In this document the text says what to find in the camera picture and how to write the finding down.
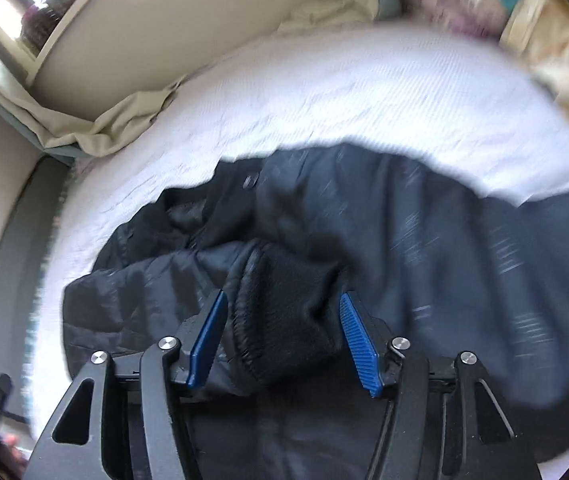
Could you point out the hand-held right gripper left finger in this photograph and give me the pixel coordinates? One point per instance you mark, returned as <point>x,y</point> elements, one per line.
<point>208,342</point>

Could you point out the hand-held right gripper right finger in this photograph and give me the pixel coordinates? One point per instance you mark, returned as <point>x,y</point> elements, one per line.
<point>360,347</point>

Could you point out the black padded jacket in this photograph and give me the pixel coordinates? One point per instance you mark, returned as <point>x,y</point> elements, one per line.
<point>324,210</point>

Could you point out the beige crumpled sheet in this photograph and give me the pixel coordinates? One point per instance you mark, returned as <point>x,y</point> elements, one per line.
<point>114,130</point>

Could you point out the grey bed frame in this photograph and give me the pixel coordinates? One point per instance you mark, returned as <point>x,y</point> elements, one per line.
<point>12,270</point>

